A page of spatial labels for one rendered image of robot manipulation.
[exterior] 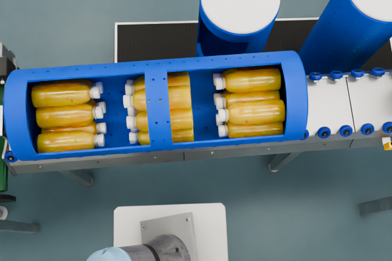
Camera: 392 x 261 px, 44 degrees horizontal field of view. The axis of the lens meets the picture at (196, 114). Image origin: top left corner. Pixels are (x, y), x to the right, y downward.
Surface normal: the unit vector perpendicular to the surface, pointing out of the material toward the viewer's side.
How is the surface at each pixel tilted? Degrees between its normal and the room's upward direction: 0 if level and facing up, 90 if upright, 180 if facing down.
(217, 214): 0
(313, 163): 0
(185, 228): 44
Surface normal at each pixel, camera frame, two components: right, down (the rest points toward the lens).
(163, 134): 0.08, 0.62
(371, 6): 0.02, -0.25
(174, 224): -0.68, -0.11
